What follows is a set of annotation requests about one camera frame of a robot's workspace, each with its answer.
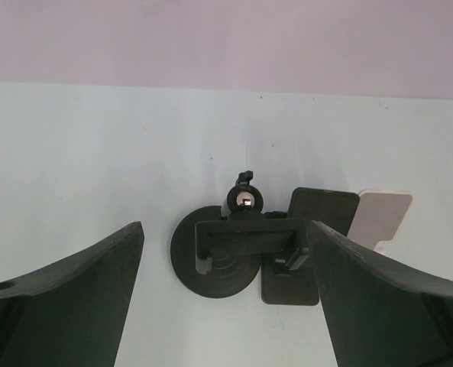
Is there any black round-base phone stand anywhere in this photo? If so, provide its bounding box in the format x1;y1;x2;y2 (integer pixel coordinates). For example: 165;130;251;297
170;171;309;299

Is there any white folding phone stand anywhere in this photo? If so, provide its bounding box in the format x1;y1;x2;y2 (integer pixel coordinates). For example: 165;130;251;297
347;189;413;255

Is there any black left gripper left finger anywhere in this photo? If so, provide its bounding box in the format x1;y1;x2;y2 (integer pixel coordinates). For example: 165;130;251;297
0;222;144;366

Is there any black folding phone stand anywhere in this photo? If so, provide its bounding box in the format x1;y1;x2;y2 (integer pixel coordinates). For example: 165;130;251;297
261;187;360;306

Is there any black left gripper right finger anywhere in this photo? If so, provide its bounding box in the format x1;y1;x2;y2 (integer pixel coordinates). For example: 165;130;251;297
306;222;453;366

